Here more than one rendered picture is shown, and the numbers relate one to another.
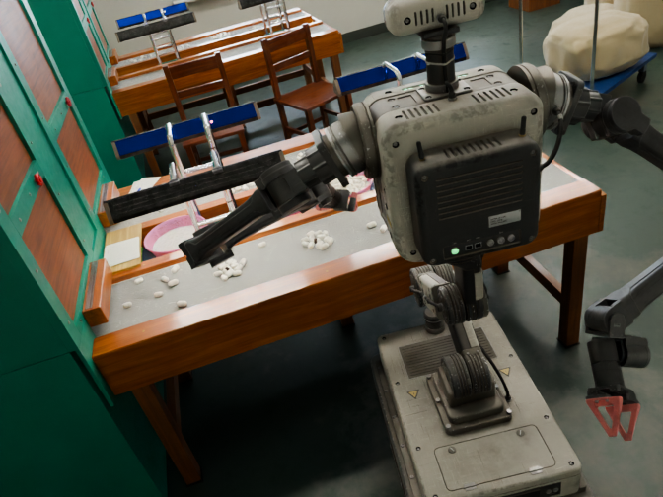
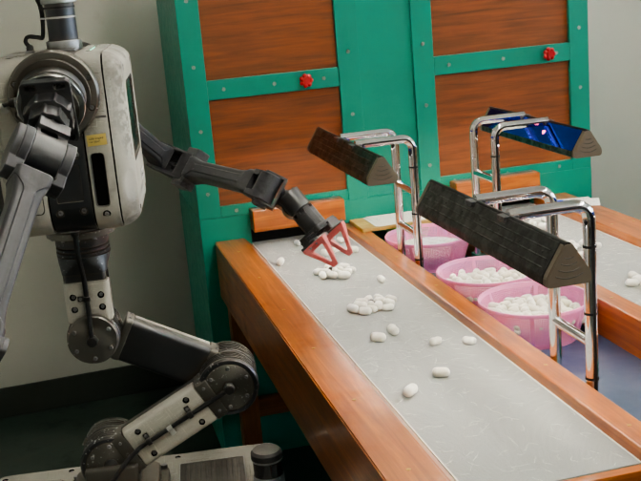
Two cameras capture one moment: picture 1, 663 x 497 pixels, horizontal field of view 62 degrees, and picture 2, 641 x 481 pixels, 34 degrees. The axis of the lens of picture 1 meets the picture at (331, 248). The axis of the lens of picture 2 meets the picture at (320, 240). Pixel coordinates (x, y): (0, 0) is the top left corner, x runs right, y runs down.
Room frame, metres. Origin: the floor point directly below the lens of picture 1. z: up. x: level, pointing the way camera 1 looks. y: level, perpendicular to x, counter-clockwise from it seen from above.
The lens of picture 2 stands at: (1.41, -2.43, 1.55)
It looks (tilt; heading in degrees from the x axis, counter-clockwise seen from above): 14 degrees down; 85
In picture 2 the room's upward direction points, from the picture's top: 5 degrees counter-clockwise
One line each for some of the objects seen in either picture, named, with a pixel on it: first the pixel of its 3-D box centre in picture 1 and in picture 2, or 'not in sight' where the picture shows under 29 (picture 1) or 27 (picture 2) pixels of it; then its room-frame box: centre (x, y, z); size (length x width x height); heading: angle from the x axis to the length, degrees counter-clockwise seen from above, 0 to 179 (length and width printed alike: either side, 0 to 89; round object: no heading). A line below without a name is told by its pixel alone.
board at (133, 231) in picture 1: (122, 248); (404, 219); (1.96, 0.82, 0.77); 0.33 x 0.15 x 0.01; 9
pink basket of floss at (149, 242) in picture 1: (180, 242); (429, 248); (1.99, 0.61, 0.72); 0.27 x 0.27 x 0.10
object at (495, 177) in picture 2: (203, 173); (511, 194); (2.22, 0.46, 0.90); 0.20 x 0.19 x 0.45; 99
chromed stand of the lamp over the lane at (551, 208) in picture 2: not in sight; (533, 308); (1.97, -0.56, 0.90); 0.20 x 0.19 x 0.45; 99
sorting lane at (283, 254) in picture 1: (340, 237); (384, 322); (1.75, -0.04, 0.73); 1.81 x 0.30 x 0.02; 99
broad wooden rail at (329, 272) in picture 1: (360, 279); (302, 358); (1.54, -0.08, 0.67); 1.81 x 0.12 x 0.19; 99
